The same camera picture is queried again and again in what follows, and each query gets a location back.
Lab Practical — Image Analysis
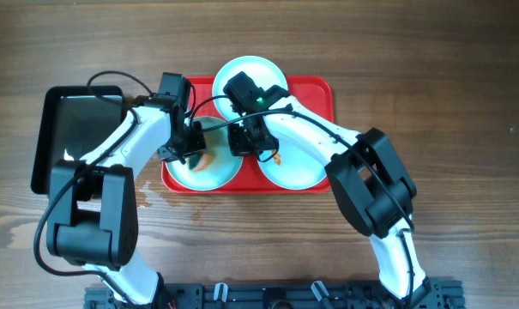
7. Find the orange green sponge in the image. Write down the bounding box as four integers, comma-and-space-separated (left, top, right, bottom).
188, 151, 215, 172

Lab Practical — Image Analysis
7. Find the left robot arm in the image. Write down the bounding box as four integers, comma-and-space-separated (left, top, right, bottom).
34, 92, 190, 308

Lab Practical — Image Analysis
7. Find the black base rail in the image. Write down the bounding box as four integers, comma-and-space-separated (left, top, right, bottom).
83, 278, 465, 309

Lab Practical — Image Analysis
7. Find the black water basin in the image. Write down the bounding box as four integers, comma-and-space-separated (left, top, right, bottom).
30, 86, 125, 195

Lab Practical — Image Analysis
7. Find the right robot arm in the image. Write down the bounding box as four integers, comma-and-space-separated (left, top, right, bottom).
223, 72, 427, 307

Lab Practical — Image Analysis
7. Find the white plate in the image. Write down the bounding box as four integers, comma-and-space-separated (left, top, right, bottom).
258, 142, 326, 191
212, 56, 288, 96
162, 126, 243, 193

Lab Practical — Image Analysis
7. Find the red plastic tray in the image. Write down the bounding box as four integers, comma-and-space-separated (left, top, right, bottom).
174, 76, 334, 194

